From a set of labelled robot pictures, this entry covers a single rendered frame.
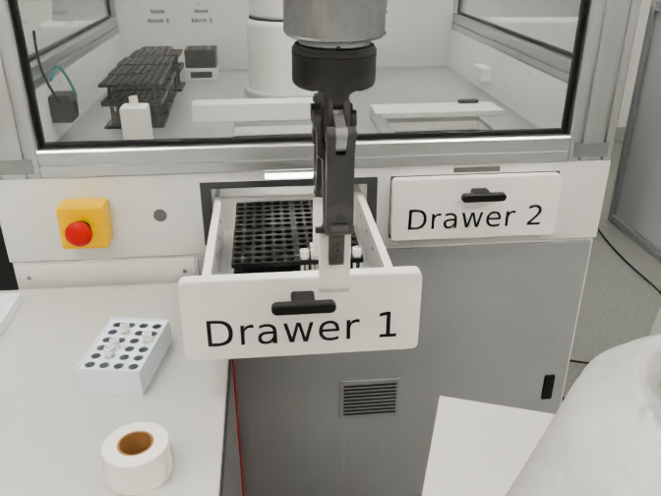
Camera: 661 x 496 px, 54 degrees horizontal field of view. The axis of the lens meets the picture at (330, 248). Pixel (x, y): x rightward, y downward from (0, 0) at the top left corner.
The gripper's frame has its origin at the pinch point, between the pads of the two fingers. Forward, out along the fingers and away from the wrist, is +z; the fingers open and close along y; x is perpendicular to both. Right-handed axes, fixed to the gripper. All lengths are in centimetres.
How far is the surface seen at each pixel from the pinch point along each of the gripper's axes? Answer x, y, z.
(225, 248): 12.9, 36.1, 17.7
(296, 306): 3.3, 4.4, 9.5
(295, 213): 1.6, 34.5, 11.1
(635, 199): -168, 207, 84
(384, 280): -7.4, 7.9, 8.6
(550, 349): -48, 41, 45
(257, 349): 8.0, 7.9, 17.7
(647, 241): -167, 189, 97
